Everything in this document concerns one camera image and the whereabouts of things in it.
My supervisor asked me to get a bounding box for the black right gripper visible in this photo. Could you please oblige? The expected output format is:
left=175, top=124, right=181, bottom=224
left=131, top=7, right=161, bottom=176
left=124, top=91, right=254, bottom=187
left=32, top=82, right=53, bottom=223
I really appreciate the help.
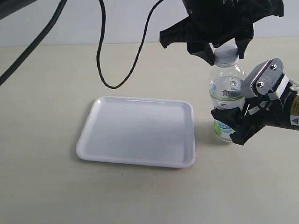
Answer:
left=211, top=91, right=299, bottom=145

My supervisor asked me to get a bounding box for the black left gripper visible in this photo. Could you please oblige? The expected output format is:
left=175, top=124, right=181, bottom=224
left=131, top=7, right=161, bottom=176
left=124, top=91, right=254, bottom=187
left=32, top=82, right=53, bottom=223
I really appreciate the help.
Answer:
left=159, top=0, right=284, bottom=65

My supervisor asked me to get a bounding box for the white bottle cap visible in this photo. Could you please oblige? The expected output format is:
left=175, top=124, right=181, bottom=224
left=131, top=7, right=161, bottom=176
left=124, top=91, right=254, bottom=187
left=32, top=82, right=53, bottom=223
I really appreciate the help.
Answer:
left=214, top=44, right=239, bottom=67

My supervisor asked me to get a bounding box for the clear plastic drink bottle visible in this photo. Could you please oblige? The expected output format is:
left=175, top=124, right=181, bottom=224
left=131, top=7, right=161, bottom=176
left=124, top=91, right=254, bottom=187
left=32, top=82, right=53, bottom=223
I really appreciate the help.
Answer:
left=208, top=46, right=248, bottom=142

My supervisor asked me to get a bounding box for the white plastic tray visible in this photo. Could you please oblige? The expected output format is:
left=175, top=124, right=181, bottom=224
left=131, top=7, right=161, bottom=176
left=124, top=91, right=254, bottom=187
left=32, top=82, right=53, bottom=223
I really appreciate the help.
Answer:
left=76, top=96, right=196, bottom=168

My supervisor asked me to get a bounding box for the black cable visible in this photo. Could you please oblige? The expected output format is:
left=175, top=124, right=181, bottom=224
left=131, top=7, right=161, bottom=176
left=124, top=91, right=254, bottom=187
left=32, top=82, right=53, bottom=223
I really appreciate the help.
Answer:
left=97, top=0, right=163, bottom=89

